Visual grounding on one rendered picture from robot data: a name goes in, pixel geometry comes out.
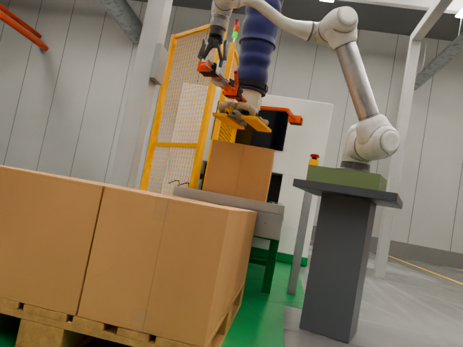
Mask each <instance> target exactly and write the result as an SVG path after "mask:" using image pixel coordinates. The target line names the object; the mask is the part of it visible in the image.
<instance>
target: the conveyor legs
mask: <svg viewBox="0 0 463 347"><path fill-rule="evenodd" d="M253 237H255V238H262V239H266V240H270V244H269V250H267V249H261V248H257V247H253V246H252V247H251V250H252V251H259V252H263V253H268V256H267V261H263V260H257V259H253V258H249V263H252V264H259V265H263V266H266V267H265V274H264V279H263V286H262V291H261V293H262V294H266V295H270V290H271V283H272V279H273V276H274V269H275V265H276V258H277V253H278V246H279V241H280V239H279V240H273V239H269V238H263V237H259V236H255V235H254V236H253Z"/></svg>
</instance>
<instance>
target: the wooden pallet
mask: <svg viewBox="0 0 463 347"><path fill-rule="evenodd" d="M244 287H245V281H244V282H243V284H242V286H241V287H240V289H239V290H238V292H237V294H236V295H235V297H234V299H233V300H232V302H231V304H230V305H229V307H228V308H227V310H226V311H225V314H224V315H223V317H222V318H221V320H220V321H219V323H218V325H217V327H216V328H215V330H214V332H213V333H212V335H211V336H210V338H209V339H208V341H207V343H206V344H205V346H204V347H221V345H222V343H223V341H224V339H225V336H226V334H227V332H228V330H229V328H230V326H231V324H232V322H233V320H234V318H235V316H236V314H237V312H238V309H239V308H240V305H241V303H242V299H243V292H244ZM0 313H2V314H5V315H10V316H13V317H18V318H21V322H20V326H19V332H18V335H17V340H16V344H15V347H82V346H84V345H85V344H87V343H88V342H89V341H92V340H93V339H94V338H96V337H97V338H100V339H105V340H108V341H113V342H116V343H120V344H125V345H128V346H133V347H200V346H195V345H191V344H186V343H183V342H180V341H175V340H171V339H166V338H163V337H158V336H155V335H150V334H147V333H142V332H138V331H135V330H130V329H127V328H121V327H118V326H113V325H110V324H105V323H102V322H97V321H94V320H91V319H86V318H82V317H78V316H77V315H76V316H73V315H68V314H65V313H60V312H57V311H52V310H49V309H46V308H41V307H38V306H33V305H29V304H24V303H21V302H16V301H12V300H9V299H4V298H1V297H0Z"/></svg>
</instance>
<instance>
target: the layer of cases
mask: <svg viewBox="0 0 463 347"><path fill-rule="evenodd" d="M257 213H258V212H256V211H250V210H245V209H239V208H235V207H228V206H224V205H219V204H213V203H209V202H202V201H198V200H191V199H187V198H180V197H176V196H169V195H165V194H161V193H154V192H151V191H144V190H140V189H133V188H129V187H122V186H118V185H111V184H107V183H103V182H96V181H91V180H84V179H80V178H72V177H67V176H60V175H56V174H51V173H44V172H40V171H32V170H28V169H20V168H16V167H9V166H4V165H0V297H1V298H4V299H9V300H12V301H16V302H21V303H24V304H29V305H33V306H38V307H41V308H46V309H49V310H52V311H57V312H60V313H65V314H68V315H73V316H76V315H77V316H78V317H82V318H86V319H91V320H94V321H97V322H102V323H105V324H110V325H113V326H118V327H121V328H127V329H130V330H135V331H138V332H142V333H147V334H150V335H155V336H158V337H163V338H166V339H171V340H175V341H180V342H183V343H186V344H191V345H195V346H200V347H204V346H205V344H206V343H207V341H208V339H209V338H210V336H211V335H212V333H213V332H214V330H215V328H216V327H217V325H218V323H219V321H220V320H221V318H222V317H223V315H224V314H225V311H226V310H227V308H228V307H229V305H230V304H231V302H232V300H233V299H234V297H235V295H236V294H237V292H238V290H239V289H240V287H241V286H242V284H243V282H244V281H245V278H246V274H247V267H248V263H249V256H250V251H251V244H252V240H253V236H254V229H255V225H256V218H257Z"/></svg>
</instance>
